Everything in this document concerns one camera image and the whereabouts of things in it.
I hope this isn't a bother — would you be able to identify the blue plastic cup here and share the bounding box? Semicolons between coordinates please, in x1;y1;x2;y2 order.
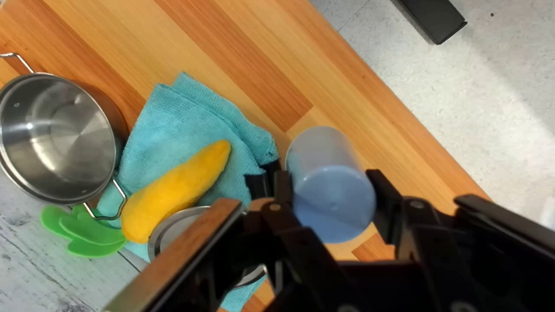
287;127;377;243

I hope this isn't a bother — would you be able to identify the silver metal pot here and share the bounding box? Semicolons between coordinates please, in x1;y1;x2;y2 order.
0;52;129;220

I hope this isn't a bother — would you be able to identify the black floor stand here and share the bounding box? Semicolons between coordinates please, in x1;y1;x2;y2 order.
393;0;467;45

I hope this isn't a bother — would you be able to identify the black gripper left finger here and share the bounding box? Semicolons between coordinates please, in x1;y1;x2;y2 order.
245;163;368;312

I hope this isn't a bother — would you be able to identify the teal cloth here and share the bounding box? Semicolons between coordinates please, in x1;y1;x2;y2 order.
94;71;282;312

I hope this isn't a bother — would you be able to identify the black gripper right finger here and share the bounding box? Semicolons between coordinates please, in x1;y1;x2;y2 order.
367;170;481;312

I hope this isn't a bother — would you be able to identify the yellow plush corn toy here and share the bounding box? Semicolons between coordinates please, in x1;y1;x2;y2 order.
122;141;231;243

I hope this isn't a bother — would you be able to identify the wooden countertop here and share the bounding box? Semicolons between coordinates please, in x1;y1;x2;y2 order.
0;0;491;312

